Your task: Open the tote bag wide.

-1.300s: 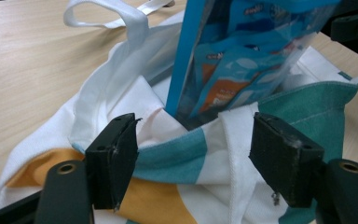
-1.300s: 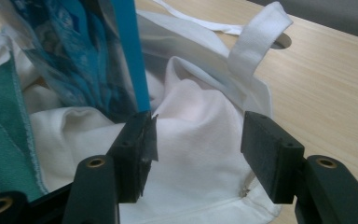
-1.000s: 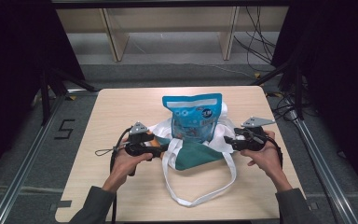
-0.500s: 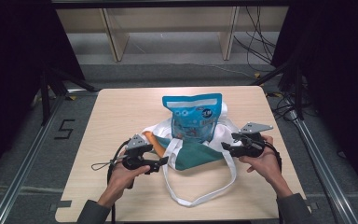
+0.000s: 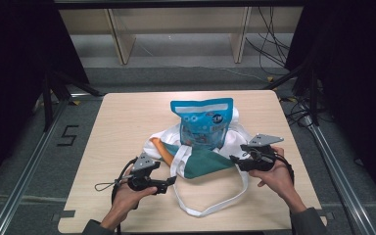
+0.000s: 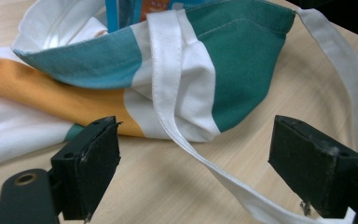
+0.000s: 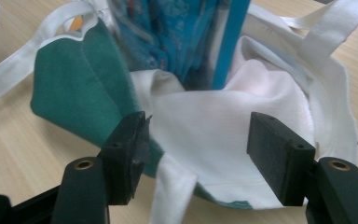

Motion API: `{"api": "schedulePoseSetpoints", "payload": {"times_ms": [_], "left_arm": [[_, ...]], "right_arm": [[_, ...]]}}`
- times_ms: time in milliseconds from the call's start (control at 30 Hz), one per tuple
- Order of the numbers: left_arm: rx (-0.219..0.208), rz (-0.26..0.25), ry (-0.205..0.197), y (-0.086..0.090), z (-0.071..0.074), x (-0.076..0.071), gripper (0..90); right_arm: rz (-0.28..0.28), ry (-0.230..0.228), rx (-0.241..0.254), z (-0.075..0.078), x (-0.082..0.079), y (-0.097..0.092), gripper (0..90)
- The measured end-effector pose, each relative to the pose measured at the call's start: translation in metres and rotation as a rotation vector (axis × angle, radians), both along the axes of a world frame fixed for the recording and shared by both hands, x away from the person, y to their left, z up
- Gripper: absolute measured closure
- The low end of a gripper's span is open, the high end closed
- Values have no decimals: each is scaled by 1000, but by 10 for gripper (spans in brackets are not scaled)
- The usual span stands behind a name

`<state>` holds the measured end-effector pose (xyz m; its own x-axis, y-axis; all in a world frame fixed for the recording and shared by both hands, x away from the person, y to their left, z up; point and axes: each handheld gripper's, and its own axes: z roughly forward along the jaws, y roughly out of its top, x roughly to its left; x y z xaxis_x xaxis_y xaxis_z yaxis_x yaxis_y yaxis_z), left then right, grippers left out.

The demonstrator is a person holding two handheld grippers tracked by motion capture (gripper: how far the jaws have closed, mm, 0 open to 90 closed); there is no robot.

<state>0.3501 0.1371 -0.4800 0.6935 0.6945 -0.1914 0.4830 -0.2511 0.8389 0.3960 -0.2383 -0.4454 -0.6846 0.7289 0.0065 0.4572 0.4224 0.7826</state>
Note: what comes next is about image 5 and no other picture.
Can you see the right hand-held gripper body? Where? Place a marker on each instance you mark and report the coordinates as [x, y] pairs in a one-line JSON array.
[[258, 161]]

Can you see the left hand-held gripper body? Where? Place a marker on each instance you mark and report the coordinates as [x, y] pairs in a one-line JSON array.
[[142, 181]]

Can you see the white tote bag teal orange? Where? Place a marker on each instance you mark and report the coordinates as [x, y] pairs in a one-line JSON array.
[[205, 163]]

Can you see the blue snack packet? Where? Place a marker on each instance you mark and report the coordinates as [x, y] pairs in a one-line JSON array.
[[202, 124]]

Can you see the person's left hand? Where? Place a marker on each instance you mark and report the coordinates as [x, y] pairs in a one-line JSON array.
[[127, 202]]

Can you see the person's right hand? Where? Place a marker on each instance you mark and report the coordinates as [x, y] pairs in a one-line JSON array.
[[280, 178]]

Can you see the black metal stand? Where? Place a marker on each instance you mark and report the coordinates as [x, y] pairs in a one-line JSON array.
[[312, 94], [48, 98]]

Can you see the black curtain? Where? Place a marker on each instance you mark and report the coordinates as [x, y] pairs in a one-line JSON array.
[[13, 65], [355, 81]]

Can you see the aluminium floor rail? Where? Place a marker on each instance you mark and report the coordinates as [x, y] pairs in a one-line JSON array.
[[23, 182], [342, 182]]

